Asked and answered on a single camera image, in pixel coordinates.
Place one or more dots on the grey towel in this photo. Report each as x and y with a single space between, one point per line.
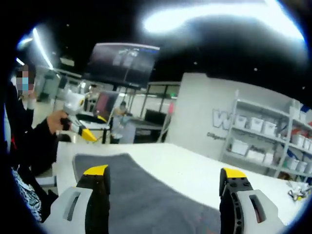
146 195

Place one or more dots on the person in black jacket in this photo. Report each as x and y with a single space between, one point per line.
29 200

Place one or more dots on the grey metal shelf rack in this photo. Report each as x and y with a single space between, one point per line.
285 136

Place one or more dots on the pink hanging item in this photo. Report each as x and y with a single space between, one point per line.
171 108

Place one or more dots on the ceiling light strip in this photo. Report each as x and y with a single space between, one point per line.
42 48

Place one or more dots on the hanging black monitor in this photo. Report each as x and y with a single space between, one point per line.
117 65

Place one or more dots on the row of white storage bins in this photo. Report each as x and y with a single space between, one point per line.
256 124

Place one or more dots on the pile of small tools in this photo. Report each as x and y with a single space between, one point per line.
298 191

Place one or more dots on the person's left hand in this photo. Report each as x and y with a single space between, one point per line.
57 120

